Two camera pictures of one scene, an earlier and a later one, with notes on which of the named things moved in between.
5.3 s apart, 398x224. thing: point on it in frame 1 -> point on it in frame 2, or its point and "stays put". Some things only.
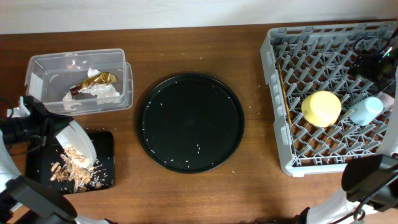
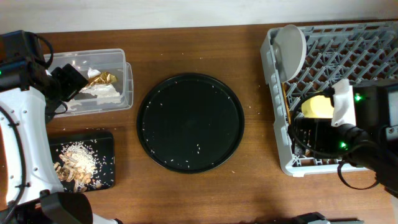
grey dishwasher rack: x=302 y=59 stays put
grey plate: x=74 y=135 -> x=290 y=49
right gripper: x=364 y=68 -> x=323 y=127
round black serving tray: x=190 y=123 stays put
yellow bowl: x=321 y=109 stays put
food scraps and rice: x=79 y=172 stays put
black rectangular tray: x=41 y=154 stays put
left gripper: x=51 y=127 -> x=73 y=79
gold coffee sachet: x=102 y=78 stays put
